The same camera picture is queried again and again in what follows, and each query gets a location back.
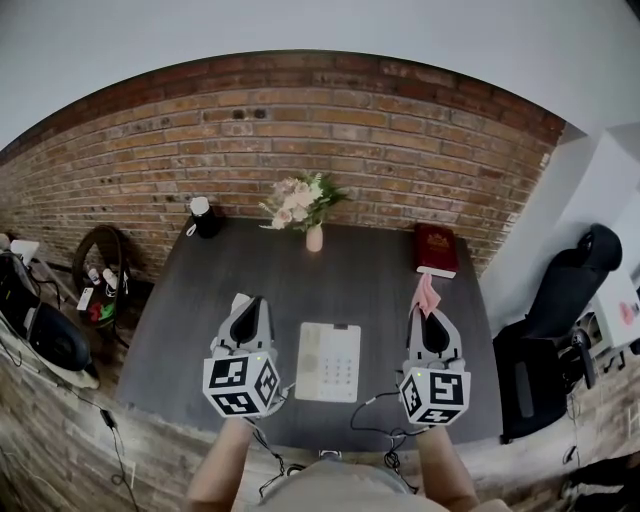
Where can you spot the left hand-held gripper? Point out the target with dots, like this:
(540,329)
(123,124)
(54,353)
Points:
(230,380)

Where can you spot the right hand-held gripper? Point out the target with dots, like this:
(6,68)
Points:
(440,395)

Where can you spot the pink cloth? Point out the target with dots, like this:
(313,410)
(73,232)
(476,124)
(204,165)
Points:
(425,295)

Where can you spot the white telephone base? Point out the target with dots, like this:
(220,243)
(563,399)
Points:
(330,360)

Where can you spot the person's left forearm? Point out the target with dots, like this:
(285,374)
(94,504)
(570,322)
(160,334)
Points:
(220,470)

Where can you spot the person's right forearm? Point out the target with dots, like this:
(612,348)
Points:
(445,470)

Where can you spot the white telephone handset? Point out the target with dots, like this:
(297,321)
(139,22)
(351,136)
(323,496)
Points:
(239,300)

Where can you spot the red hardcover book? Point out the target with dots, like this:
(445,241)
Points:
(436,247)

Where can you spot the black office chair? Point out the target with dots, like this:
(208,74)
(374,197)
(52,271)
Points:
(530,380)
(575,285)

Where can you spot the pink vase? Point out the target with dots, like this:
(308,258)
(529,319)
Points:
(314,240)

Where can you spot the black mug with white lid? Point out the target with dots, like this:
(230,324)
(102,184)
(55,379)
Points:
(202,220)

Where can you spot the white earphones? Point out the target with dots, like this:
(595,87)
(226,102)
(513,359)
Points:
(124,282)

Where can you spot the small green item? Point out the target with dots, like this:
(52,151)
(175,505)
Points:
(106,312)

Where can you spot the pale flower bouquet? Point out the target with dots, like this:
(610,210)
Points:
(302,200)

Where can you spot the black metal stand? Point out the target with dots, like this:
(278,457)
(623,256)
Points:
(585,355)

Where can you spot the small red item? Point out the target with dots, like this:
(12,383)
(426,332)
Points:
(95,311)

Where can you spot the black power adapter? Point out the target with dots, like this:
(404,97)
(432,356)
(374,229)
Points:
(107,417)

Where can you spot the small clear bottle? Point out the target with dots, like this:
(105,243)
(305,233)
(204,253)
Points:
(94,276)

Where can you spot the white smartphone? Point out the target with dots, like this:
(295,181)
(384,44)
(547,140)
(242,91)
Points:
(85,297)

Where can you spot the person's beige shirt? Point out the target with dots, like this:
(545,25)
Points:
(340,490)

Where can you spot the white cardboard box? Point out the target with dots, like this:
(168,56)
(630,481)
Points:
(617,315)

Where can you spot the dark wicker chair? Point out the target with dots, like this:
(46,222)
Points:
(82,250)

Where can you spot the black backpack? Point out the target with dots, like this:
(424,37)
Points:
(15,295)

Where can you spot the small white table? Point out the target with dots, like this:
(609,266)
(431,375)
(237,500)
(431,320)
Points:
(25,247)

